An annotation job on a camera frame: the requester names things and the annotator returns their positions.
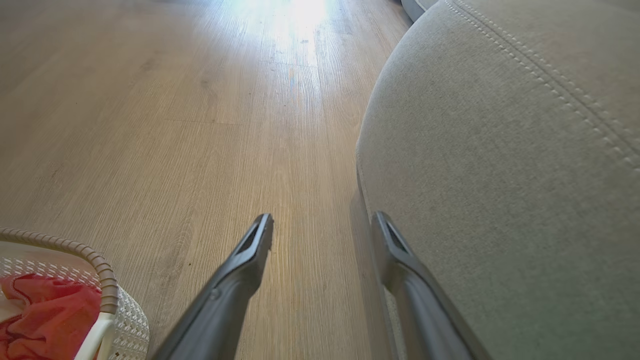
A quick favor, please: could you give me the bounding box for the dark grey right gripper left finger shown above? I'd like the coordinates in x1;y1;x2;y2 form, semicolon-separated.
152;213;275;360

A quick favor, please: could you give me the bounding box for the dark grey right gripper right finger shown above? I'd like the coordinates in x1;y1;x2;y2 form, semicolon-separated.
370;211;494;360

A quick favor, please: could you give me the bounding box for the white perforated plastic laundry basket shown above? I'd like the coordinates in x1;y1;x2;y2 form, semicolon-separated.
0;227;151;360

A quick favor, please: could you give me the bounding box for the grey fabric sofa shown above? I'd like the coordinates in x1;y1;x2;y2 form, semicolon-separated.
355;0;640;360

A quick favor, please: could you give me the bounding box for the red crumpled garment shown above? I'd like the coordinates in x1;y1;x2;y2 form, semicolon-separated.
0;273;103;360

